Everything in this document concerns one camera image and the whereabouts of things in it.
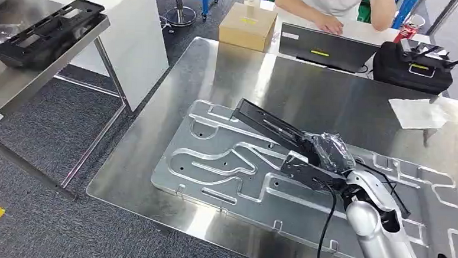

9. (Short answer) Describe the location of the pale desk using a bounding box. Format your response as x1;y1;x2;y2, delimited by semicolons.
255;0;434;83

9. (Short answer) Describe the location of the chrome stool base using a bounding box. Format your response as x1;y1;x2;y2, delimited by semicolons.
164;0;199;28

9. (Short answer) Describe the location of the steel side table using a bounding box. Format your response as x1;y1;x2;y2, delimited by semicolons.
0;0;139;194

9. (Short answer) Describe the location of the white sheet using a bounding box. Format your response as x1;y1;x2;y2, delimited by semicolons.
386;96;451;133

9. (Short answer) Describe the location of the steel pole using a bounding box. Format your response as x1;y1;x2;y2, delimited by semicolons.
425;0;458;38

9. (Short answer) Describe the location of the white cabinet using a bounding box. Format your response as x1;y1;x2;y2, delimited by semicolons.
10;0;174;114

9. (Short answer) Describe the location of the person's right hand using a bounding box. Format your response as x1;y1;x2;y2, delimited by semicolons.
314;13;345;36

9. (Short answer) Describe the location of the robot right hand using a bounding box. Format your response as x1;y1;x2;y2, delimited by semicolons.
280;130;359;193

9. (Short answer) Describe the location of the thin black cable at wrist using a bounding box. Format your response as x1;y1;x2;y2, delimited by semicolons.
352;161;414;219

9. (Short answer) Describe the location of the machined metal fixture tray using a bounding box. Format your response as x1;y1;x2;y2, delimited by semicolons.
147;97;458;258

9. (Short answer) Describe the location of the person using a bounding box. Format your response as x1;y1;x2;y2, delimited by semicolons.
272;0;398;39

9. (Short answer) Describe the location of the black carry bag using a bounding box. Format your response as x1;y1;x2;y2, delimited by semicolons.
371;40;456;97

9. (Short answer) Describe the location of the red drink can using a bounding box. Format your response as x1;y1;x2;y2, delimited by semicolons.
393;13;426;46

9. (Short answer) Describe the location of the brown cardboard box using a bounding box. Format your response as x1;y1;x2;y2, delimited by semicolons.
217;1;279;54

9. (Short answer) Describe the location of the black remote controller with antennas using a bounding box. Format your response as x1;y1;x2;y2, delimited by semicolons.
398;38;458;81

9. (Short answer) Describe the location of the dark grey laptop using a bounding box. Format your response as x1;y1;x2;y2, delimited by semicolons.
277;22;382;76

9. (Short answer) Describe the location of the white bottle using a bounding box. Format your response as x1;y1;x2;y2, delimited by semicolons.
242;0;262;19

